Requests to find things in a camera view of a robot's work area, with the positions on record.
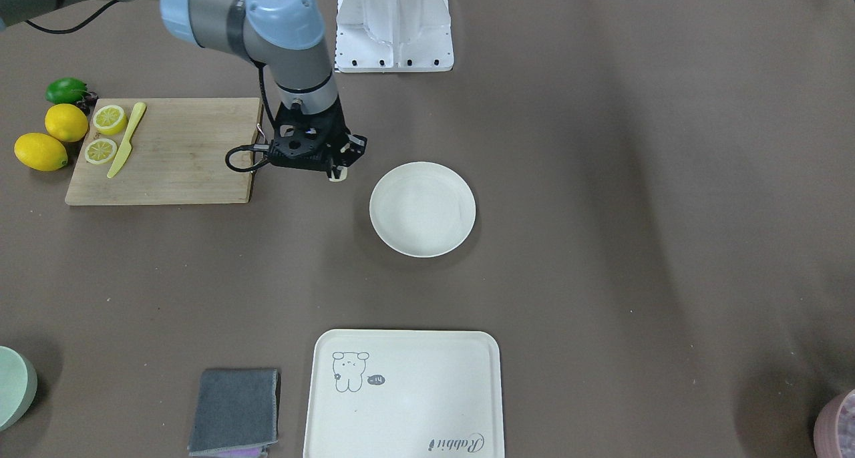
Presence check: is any cream round plate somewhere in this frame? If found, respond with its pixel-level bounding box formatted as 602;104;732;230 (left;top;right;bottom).
369;161;477;258

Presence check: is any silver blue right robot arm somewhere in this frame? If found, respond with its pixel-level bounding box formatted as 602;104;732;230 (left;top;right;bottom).
1;0;367;182

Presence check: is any cream rectangular tray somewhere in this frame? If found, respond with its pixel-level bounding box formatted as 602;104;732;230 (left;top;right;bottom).
303;329;505;457

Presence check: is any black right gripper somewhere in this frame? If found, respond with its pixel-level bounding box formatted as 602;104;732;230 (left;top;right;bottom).
267;100;367;182

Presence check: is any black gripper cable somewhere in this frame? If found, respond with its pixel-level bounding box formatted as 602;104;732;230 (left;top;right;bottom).
225;64;281;174

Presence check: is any pink bowl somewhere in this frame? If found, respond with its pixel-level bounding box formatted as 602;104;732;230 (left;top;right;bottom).
813;390;854;457

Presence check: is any yellow lemon outer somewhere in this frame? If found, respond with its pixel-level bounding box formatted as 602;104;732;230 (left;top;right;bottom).
13;133;68;172

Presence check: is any wooden cutting board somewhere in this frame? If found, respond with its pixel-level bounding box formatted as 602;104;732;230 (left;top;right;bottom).
66;97;263;206

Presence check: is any lemon half upper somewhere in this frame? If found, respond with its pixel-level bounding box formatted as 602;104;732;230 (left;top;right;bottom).
92;105;128;136

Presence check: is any yellow plastic knife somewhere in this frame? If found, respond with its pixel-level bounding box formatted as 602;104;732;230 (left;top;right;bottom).
106;101;147;179

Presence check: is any mint green bowl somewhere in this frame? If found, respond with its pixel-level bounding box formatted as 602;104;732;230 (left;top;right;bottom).
1;346;37;431

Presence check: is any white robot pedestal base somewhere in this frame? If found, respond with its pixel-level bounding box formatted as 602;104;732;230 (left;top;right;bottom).
334;0;455;73

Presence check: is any yellow lemon near board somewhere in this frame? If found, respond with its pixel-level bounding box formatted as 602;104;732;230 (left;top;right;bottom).
45;104;89;144

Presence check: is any green lime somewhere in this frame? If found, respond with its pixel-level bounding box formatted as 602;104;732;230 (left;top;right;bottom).
45;77;88;104

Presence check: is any lemon half lower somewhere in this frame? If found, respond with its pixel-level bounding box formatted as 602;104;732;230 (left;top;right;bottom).
83;138;119;165

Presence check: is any lemon half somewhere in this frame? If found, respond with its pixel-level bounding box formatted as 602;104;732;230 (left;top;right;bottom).
92;105;128;136
83;138;119;165

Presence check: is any grey folded cloth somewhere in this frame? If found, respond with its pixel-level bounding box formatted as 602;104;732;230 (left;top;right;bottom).
188;368;280;457

